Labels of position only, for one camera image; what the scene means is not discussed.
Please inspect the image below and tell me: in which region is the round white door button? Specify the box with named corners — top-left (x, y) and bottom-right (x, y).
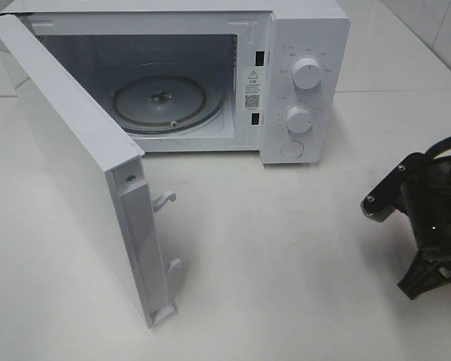
top-left (281, 141), bottom-right (304, 159)

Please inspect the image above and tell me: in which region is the white microwave door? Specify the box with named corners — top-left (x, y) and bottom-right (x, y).
top-left (0, 15), bottom-right (181, 327)

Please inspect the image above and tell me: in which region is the white microwave oven body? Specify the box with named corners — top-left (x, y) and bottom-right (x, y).
top-left (0, 1), bottom-right (350, 164)

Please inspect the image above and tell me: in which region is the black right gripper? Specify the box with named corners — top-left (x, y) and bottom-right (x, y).
top-left (395, 156), bottom-right (451, 300)

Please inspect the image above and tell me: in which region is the white warning label sticker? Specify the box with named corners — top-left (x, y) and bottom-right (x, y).
top-left (241, 66), bottom-right (265, 111)

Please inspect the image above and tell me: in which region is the white microwave knob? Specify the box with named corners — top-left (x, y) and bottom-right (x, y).
top-left (292, 55), bottom-right (324, 89)
top-left (286, 106), bottom-right (313, 134)

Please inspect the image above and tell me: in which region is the glass microwave turntable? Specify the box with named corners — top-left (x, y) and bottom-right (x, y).
top-left (113, 75), bottom-right (226, 135)

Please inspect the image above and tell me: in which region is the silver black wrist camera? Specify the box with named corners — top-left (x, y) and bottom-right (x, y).
top-left (360, 153), bottom-right (425, 223)

